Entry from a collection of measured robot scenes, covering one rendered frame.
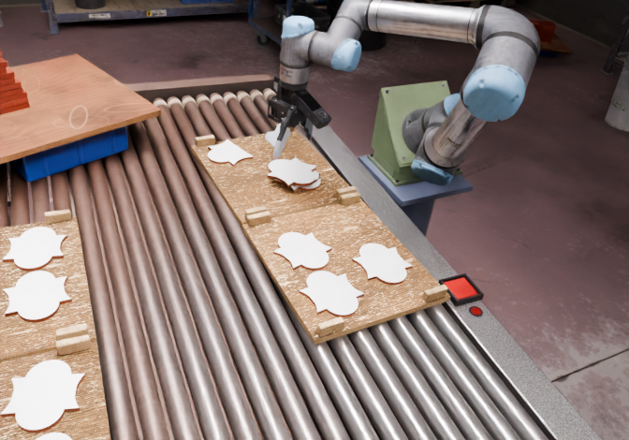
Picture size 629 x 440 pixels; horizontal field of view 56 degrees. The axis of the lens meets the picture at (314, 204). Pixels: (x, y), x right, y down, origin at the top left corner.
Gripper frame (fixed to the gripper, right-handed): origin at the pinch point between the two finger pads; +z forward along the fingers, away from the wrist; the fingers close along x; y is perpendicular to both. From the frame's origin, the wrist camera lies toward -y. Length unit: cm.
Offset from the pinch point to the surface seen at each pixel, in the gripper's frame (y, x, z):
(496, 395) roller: -74, 27, 13
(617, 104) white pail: -34, -345, 88
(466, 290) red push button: -56, 5, 11
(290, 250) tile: -18.6, 23.5, 9.8
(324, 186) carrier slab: -7.4, -5.5, 10.7
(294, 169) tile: 1.0, -2.0, 7.4
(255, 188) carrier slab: 5.7, 9.0, 10.7
